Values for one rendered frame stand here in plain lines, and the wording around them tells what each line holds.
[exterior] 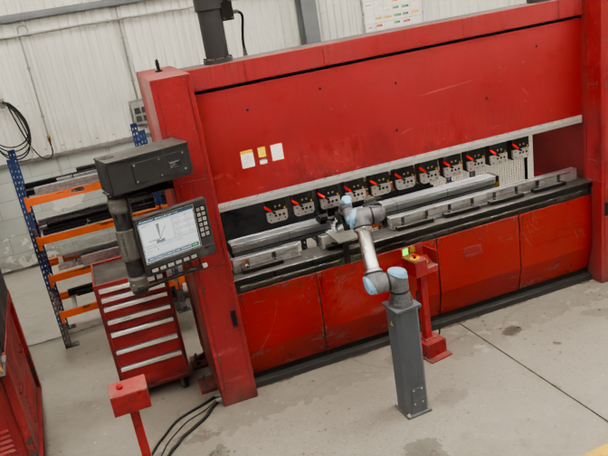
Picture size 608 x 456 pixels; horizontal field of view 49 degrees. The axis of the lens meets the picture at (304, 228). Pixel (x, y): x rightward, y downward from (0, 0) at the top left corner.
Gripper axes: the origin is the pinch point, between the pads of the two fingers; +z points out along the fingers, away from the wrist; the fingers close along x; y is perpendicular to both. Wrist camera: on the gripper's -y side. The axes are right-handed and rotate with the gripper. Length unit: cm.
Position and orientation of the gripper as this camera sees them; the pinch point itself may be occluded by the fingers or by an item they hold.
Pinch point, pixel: (340, 229)
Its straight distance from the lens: 480.6
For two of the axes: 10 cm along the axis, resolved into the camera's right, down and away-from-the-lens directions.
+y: -3.4, -8.1, 4.8
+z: -0.9, 5.3, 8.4
